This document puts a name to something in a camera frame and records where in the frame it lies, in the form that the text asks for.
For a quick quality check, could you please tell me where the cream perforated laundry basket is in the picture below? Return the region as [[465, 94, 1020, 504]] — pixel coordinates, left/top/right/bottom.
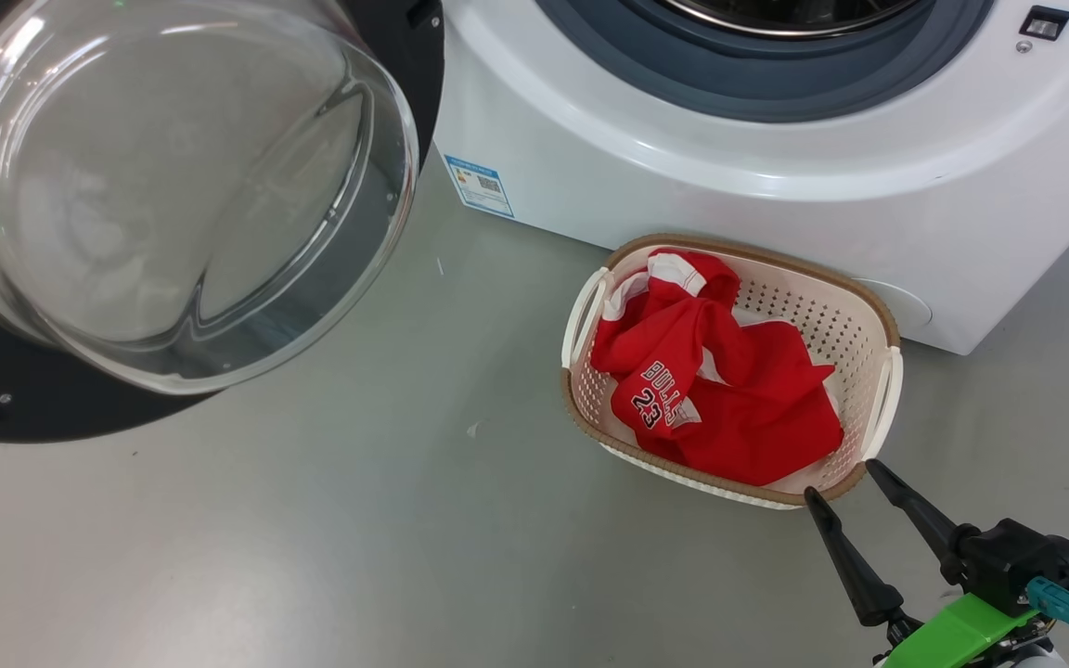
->
[[560, 234, 904, 511]]

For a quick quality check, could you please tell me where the round glass washing machine door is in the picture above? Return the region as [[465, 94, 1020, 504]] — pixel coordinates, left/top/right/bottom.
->
[[0, 0, 444, 443]]

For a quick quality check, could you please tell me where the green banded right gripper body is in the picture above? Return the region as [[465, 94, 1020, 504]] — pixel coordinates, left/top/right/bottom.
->
[[882, 594, 1042, 668]]

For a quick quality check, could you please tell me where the white washing machine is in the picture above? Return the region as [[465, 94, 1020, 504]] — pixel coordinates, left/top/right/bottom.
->
[[432, 0, 1069, 356]]

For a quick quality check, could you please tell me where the blue energy label sticker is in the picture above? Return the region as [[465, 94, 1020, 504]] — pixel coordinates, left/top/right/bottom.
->
[[444, 155, 515, 219]]

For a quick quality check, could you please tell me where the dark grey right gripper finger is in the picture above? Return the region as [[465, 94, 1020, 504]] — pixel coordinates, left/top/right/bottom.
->
[[866, 459, 960, 563], [804, 486, 906, 628]]

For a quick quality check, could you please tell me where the red basketball jersey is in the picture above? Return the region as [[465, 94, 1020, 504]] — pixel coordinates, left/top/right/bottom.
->
[[590, 250, 844, 487]]

